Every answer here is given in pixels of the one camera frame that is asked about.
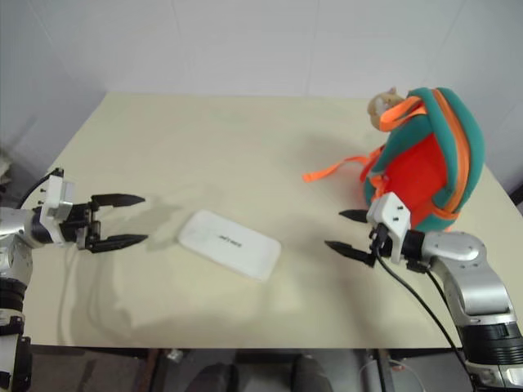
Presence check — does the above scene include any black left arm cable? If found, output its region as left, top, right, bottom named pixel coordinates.
left=18, top=169, right=62, bottom=209

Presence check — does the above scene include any beige plush toy pendant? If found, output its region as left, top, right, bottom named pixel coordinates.
left=366, top=86, right=409, bottom=130

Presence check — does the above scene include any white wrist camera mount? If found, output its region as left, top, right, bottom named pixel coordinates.
left=39, top=167, right=77, bottom=246
left=365, top=192, right=412, bottom=265

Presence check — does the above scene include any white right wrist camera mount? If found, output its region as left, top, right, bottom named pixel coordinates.
left=365, top=192, right=412, bottom=265

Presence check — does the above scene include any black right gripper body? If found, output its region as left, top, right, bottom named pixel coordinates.
left=369, top=223, right=390, bottom=256

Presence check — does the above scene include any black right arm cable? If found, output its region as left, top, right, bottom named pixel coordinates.
left=373, top=228, right=479, bottom=392

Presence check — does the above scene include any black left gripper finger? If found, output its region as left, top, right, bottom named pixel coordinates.
left=87, top=234, right=149, bottom=254
left=90, top=193, right=146, bottom=207

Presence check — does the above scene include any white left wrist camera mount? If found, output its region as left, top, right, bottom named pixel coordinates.
left=39, top=167, right=77, bottom=246

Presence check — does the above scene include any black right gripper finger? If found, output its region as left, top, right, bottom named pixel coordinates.
left=338, top=209, right=369, bottom=224
left=324, top=240, right=376, bottom=269

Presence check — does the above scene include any green and orange backpack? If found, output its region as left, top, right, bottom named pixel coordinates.
left=302, top=87, right=487, bottom=224

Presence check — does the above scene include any dark rounded shape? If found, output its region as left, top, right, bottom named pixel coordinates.
left=293, top=354, right=332, bottom=392
left=195, top=361, right=240, bottom=392

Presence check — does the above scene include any thin white cable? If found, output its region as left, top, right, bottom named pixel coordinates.
left=359, top=359, right=413, bottom=392

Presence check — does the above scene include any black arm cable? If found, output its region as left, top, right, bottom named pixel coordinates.
left=18, top=169, right=62, bottom=209
left=373, top=228, right=479, bottom=392

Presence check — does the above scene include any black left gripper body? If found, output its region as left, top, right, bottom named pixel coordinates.
left=60, top=199, right=103, bottom=251

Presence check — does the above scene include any white rectangular pouch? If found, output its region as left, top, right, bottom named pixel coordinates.
left=177, top=209, right=283, bottom=283

